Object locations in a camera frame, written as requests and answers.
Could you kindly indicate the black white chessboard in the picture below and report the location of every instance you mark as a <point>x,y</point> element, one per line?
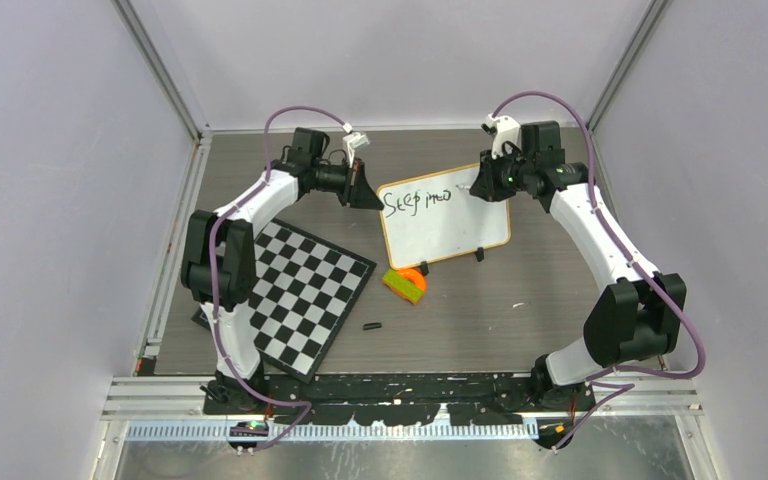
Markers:
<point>305,290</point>

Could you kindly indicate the yellow framed whiteboard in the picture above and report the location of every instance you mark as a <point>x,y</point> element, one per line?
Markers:
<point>428,217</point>

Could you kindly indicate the white toothed cable rail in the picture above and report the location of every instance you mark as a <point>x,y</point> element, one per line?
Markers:
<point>229,431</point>

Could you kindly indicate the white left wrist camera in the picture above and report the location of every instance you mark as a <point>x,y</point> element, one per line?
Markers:
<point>352,142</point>

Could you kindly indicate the metal whiteboard stand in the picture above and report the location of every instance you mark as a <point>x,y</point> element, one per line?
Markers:
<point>424,266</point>

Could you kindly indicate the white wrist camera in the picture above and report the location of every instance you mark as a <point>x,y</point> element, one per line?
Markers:
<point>505,132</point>
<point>352,142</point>

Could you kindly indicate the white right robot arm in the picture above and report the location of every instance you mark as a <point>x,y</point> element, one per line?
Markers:
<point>632,320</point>

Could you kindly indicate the green orange toy block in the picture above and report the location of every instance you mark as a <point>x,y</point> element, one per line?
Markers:
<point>409,284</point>

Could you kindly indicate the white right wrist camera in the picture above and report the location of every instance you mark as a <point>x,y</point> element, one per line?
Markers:
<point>505,132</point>

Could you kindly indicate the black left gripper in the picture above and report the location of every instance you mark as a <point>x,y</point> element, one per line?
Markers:
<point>357,193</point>

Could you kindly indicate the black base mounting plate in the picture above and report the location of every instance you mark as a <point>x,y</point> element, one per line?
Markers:
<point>394,399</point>

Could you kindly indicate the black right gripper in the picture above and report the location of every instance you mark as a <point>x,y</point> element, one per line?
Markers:
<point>487,186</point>

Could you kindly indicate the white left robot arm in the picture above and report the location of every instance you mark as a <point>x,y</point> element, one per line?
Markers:
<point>218,264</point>

